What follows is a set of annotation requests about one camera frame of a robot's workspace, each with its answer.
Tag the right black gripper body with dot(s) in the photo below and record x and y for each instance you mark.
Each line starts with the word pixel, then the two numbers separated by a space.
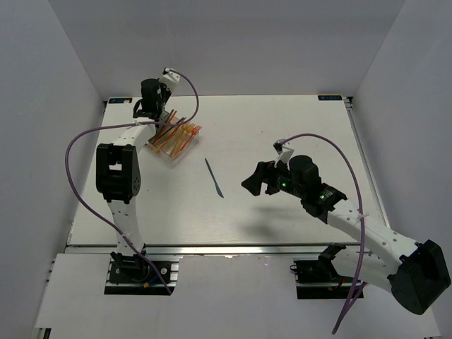
pixel 279 178

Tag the blue plastic knife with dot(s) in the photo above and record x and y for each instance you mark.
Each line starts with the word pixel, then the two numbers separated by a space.
pixel 217 188

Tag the red plastic fork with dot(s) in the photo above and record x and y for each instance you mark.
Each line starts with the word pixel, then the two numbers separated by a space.
pixel 193 132

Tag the orange plastic fork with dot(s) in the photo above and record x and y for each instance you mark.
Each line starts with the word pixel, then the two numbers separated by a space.
pixel 187 134
pixel 184 129

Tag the red plastic chopstick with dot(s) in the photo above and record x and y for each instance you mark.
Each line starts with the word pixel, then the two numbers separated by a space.
pixel 162 129
pixel 165 138

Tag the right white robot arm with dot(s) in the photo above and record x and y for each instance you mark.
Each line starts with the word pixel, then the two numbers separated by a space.
pixel 415 273

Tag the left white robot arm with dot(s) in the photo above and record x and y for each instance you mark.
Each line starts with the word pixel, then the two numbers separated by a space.
pixel 118 176

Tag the clear container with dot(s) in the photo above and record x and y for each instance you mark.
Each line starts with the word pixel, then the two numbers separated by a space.
pixel 172 163

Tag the right blue corner sticker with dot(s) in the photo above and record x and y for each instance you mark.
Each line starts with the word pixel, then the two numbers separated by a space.
pixel 329 97

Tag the blue corner sticker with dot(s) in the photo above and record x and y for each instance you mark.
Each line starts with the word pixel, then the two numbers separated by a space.
pixel 120 100
pixel 329 97

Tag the left blue corner sticker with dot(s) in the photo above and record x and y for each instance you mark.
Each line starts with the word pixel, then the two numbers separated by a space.
pixel 120 100

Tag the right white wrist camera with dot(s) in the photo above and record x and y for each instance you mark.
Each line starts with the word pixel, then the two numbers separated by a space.
pixel 284 152

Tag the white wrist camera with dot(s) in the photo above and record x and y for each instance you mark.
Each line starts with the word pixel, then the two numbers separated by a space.
pixel 284 152
pixel 170 78

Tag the aluminium table rail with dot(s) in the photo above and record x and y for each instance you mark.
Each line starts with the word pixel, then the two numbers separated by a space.
pixel 208 250

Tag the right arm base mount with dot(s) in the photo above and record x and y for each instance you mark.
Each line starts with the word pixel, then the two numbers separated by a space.
pixel 318 280

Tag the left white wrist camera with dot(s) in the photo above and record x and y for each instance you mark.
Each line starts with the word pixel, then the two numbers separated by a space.
pixel 170 78

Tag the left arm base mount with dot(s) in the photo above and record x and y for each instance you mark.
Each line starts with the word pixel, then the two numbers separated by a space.
pixel 131 275

